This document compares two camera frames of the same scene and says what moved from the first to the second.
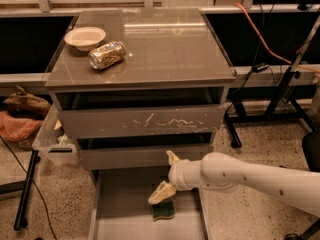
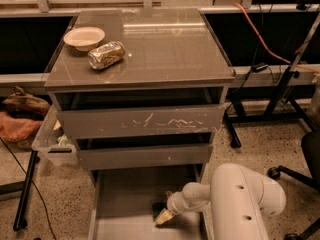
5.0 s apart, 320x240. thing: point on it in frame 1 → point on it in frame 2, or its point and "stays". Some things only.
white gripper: (177, 175) → (175, 205)
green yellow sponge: (164, 210) stays
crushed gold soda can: (107, 55) stays
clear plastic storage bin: (54, 144) stays
